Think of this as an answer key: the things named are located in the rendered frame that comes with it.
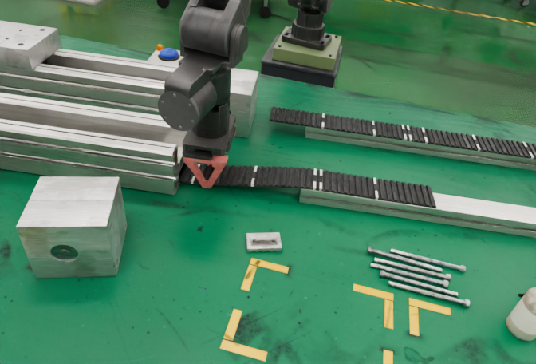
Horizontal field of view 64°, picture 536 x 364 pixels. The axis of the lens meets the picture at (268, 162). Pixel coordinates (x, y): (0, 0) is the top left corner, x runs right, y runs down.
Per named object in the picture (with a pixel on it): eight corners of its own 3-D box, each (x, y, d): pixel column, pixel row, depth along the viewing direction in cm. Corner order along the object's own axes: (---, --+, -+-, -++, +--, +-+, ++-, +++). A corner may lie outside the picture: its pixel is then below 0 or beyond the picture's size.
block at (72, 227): (129, 214, 65) (122, 165, 59) (116, 276, 56) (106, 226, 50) (60, 215, 64) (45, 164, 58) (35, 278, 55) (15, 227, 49)
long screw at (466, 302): (467, 302, 58) (470, 298, 57) (467, 309, 57) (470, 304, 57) (388, 282, 60) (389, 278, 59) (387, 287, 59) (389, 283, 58)
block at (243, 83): (257, 106, 93) (260, 65, 87) (248, 138, 84) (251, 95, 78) (216, 100, 94) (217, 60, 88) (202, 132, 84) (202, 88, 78)
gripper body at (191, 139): (181, 153, 64) (179, 110, 60) (197, 119, 72) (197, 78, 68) (224, 160, 64) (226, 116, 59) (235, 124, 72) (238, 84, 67)
